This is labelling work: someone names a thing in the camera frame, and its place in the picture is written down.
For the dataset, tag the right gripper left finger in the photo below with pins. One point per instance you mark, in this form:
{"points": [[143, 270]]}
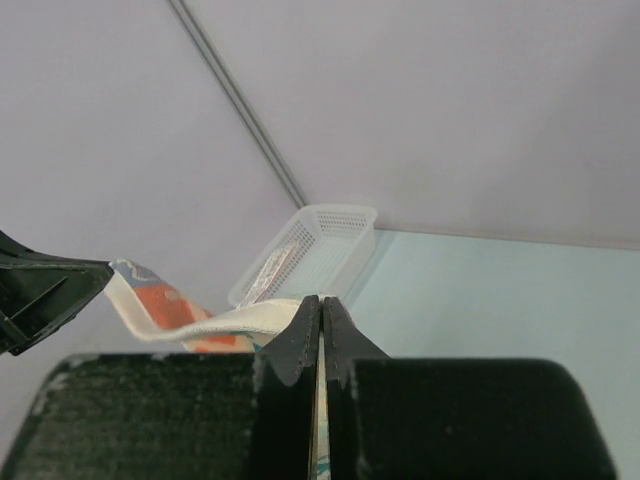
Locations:
{"points": [[178, 416]]}

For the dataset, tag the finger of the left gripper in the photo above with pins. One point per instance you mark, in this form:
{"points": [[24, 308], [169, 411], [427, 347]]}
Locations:
{"points": [[41, 293]]}

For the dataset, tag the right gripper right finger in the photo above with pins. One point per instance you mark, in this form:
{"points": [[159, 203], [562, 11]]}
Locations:
{"points": [[453, 418]]}

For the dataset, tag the rabbit print towel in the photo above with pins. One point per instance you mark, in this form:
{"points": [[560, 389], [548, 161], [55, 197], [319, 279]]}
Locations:
{"points": [[155, 311]]}

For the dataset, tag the left white plastic basket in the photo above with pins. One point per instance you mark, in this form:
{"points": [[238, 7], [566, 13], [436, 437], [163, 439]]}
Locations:
{"points": [[330, 246]]}

